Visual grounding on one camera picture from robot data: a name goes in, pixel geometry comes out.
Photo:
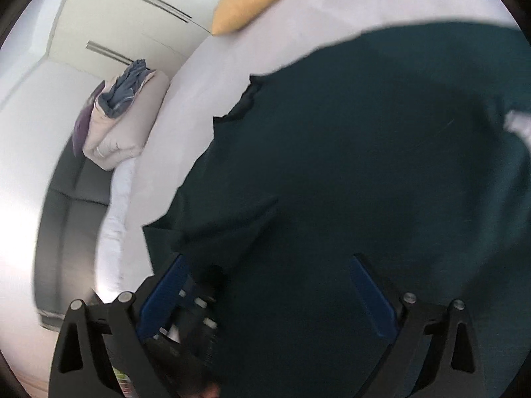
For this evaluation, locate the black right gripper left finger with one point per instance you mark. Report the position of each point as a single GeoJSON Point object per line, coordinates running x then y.
{"type": "Point", "coordinates": [93, 336]}

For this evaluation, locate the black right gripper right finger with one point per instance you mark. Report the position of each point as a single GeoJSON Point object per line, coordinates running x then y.
{"type": "Point", "coordinates": [438, 338]}

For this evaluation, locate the dark green knit sweater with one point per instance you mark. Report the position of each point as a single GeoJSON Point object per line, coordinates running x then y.
{"type": "Point", "coordinates": [392, 145]}

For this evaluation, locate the white crumpled bed sheet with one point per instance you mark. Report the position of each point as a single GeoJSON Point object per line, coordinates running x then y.
{"type": "Point", "coordinates": [112, 231]}

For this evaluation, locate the dark grey headboard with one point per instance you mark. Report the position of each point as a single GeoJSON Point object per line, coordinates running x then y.
{"type": "Point", "coordinates": [74, 208]}

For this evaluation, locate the folded beige duvet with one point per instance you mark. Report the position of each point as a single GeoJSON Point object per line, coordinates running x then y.
{"type": "Point", "coordinates": [111, 141]}

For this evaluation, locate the purple cushion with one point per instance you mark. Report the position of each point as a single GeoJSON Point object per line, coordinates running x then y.
{"type": "Point", "coordinates": [81, 126]}

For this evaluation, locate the grey blue crumpled cloth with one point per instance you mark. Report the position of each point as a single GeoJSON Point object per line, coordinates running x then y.
{"type": "Point", "coordinates": [119, 95]}

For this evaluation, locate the cream wardrobe with handles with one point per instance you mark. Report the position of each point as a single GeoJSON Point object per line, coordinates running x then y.
{"type": "Point", "coordinates": [103, 37]}

